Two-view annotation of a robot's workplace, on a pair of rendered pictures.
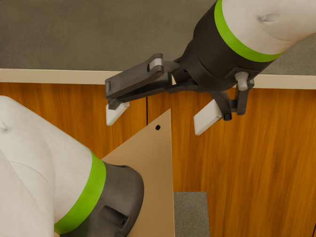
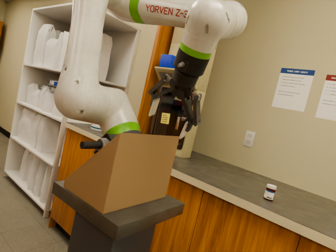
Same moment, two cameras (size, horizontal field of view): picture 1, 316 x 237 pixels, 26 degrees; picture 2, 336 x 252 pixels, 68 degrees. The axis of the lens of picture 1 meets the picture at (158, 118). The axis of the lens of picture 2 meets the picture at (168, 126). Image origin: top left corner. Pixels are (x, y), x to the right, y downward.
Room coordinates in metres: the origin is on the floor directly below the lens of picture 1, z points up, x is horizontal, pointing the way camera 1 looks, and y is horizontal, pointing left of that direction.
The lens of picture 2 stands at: (0.03, -0.50, 1.27)
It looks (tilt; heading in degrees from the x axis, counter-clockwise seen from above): 5 degrees down; 36
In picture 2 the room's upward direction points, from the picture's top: 13 degrees clockwise
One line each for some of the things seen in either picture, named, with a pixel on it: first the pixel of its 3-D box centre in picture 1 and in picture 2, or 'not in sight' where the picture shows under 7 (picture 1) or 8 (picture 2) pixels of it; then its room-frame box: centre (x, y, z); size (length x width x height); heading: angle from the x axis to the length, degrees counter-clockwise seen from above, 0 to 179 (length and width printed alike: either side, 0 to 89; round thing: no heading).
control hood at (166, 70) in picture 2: not in sight; (175, 77); (1.39, 0.54, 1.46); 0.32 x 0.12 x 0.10; 88
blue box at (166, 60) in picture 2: not in sight; (169, 62); (1.40, 0.62, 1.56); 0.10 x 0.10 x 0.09; 88
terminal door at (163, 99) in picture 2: not in sight; (170, 116); (1.44, 0.53, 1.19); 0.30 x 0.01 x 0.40; 88
